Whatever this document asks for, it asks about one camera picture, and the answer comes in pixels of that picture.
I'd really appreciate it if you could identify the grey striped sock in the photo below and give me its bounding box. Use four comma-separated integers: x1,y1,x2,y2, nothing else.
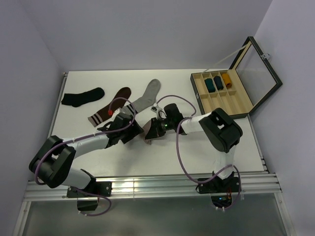
121,79,161,115

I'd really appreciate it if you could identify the black sock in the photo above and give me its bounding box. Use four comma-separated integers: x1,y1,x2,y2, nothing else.
61,88,105,108

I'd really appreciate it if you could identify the purple cable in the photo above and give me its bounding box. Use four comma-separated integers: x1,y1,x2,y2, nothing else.
156,95,243,212
34,97,135,217

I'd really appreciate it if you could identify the teal rolled sock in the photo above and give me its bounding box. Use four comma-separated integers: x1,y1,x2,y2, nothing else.
204,78,216,93

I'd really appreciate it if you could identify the aluminium frame rail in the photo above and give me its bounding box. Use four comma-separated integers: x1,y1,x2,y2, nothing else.
23,173,282,202

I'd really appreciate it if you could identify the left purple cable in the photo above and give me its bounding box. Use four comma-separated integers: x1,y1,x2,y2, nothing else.
34,97,135,217

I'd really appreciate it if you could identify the mustard rolled sock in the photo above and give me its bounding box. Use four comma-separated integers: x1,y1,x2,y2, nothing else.
221,73,232,89

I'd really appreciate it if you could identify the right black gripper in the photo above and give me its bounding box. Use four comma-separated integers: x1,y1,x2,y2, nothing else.
146,117,175,140

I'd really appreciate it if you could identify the brown striped sock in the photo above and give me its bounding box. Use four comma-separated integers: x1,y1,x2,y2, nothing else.
88,87,131,127

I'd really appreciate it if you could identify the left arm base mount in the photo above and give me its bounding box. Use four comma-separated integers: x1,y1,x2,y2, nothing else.
66,181,112,216

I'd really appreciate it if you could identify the black compartment box with lid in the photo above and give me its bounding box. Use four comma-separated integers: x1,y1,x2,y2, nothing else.
190,36,283,118

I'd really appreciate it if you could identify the beige sock with red stripes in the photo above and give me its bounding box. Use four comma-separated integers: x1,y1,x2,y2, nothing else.
141,120,152,145

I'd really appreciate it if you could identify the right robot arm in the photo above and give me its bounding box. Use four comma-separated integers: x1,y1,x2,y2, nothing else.
145,103,243,192

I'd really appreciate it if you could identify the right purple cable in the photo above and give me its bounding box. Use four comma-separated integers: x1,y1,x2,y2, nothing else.
156,95,243,212

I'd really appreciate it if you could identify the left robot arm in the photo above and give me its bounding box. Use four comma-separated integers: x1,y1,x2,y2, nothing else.
29,113,143,196

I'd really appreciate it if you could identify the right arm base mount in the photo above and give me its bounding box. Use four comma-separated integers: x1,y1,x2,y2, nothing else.
195,173,242,208

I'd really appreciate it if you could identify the dark blue rolled sock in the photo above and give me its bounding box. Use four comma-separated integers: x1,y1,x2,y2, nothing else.
214,76,224,90

